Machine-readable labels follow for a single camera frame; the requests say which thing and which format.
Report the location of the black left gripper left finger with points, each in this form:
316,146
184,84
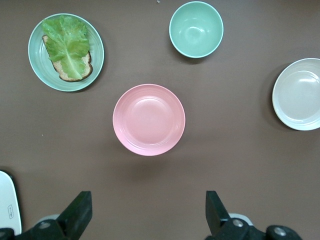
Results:
75,217

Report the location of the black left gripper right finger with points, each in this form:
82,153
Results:
217,217

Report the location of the pink shallow plate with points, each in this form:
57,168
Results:
149,120

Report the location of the white toaster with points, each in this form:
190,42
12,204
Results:
7,195

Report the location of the beige shallow plate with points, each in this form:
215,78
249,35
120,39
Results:
300,97

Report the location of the toasted bread slice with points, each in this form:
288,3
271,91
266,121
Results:
86,66

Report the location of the green plate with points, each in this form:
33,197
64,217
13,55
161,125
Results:
37,65

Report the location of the green lettuce leaf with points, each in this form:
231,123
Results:
66,42

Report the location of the small green bowl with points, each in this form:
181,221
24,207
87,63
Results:
196,30

